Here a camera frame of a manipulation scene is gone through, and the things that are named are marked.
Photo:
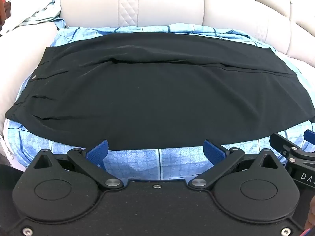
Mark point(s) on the black pants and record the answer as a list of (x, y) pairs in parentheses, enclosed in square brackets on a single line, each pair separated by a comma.
[(147, 91)]

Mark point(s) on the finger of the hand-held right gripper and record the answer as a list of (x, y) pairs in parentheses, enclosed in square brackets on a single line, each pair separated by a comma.
[(310, 139), (283, 143)]

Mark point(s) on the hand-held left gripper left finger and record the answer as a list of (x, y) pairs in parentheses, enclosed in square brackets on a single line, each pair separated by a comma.
[(98, 150)]

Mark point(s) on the light green cloth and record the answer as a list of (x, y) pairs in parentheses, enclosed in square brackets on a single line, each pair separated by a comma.
[(37, 14)]

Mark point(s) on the beige leather sofa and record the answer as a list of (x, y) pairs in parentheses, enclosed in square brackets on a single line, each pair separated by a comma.
[(172, 2)]

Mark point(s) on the dark wooden furniture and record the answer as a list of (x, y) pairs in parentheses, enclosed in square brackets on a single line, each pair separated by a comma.
[(6, 8)]

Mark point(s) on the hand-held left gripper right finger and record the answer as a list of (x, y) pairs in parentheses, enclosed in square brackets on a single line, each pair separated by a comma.
[(213, 151)]

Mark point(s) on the blue plaid blanket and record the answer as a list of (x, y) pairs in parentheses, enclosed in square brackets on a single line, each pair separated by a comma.
[(137, 159)]

